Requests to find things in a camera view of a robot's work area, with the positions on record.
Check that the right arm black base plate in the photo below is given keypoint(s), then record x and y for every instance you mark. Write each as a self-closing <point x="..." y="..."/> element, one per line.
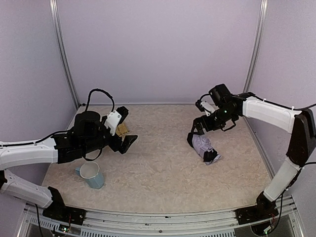
<point x="254" y="213"/>

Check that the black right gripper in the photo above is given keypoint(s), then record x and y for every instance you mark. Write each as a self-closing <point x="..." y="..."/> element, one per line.
<point x="201" y="123"/>

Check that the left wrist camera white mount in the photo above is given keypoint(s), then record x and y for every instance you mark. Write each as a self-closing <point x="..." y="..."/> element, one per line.
<point x="115" y="118"/>

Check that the aluminium front rail frame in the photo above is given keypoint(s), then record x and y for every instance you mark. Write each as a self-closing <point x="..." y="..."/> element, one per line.
<point x="218" y="223"/>

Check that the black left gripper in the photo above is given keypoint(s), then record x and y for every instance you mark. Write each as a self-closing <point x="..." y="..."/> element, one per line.
<point x="116" y="139"/>

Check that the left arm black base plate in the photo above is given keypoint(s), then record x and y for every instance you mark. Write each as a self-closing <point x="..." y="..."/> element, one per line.
<point x="67" y="214"/>

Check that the lilac folding umbrella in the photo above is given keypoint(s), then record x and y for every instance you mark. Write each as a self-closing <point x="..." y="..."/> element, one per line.
<point x="202" y="145"/>

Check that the aluminium corner post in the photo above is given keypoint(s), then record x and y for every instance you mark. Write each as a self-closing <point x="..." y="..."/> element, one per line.
<point x="58" y="31"/>
<point x="257" y="44"/>

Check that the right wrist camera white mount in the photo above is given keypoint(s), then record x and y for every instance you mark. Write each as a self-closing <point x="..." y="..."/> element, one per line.
<point x="204" y="106"/>

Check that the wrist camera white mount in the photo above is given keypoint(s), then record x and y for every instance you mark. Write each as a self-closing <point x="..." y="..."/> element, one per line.
<point x="115" y="118"/>
<point x="204" y="106"/>

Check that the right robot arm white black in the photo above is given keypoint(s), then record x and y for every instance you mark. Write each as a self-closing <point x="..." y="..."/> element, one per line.
<point x="299" y="123"/>

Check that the right aluminium corner post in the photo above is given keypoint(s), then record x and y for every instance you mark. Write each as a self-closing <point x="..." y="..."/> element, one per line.
<point x="257" y="44"/>

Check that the woven bamboo tray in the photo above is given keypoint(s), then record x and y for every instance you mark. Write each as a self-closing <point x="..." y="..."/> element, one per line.
<point x="122" y="129"/>

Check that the light blue plastic pitcher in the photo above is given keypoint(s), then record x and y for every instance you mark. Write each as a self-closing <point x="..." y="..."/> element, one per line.
<point x="91" y="173"/>

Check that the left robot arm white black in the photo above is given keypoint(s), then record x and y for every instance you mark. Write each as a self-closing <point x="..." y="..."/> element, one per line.
<point x="91" y="132"/>

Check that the left aluminium corner post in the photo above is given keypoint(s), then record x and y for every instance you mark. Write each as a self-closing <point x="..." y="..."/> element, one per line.
<point x="58" y="31"/>

